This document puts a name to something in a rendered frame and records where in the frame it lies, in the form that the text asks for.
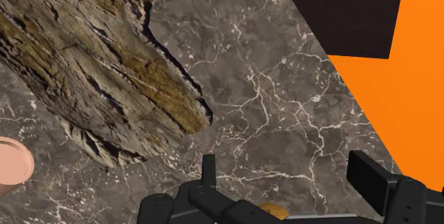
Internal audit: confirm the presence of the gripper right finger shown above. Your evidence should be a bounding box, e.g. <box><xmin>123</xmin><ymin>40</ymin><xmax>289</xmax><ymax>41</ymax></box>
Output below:
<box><xmin>346</xmin><ymin>149</ymin><xmax>444</xmax><ymax>224</ymax></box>

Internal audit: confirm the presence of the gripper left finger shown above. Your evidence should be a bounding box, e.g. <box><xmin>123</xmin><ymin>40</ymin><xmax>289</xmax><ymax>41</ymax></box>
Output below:
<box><xmin>136</xmin><ymin>153</ymin><xmax>291</xmax><ymax>224</ymax></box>

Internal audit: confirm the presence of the orange fruit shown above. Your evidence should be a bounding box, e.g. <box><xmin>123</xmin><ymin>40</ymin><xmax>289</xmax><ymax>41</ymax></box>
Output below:
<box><xmin>258</xmin><ymin>202</ymin><xmax>291</xmax><ymax>221</ymax></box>

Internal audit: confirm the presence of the dark robot stand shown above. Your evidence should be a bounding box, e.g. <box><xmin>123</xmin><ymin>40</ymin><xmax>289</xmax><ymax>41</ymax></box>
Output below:
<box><xmin>275</xmin><ymin>0</ymin><xmax>407</xmax><ymax>60</ymax></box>

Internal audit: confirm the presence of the rough brown wooden slab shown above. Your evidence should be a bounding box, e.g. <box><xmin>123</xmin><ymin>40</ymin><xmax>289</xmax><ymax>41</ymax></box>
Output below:
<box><xmin>0</xmin><ymin>0</ymin><xmax>214</xmax><ymax>169</ymax></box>

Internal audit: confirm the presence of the pink bowl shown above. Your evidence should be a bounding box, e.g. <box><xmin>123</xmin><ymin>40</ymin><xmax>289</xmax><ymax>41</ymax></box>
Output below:
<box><xmin>0</xmin><ymin>136</ymin><xmax>36</xmax><ymax>196</ymax></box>

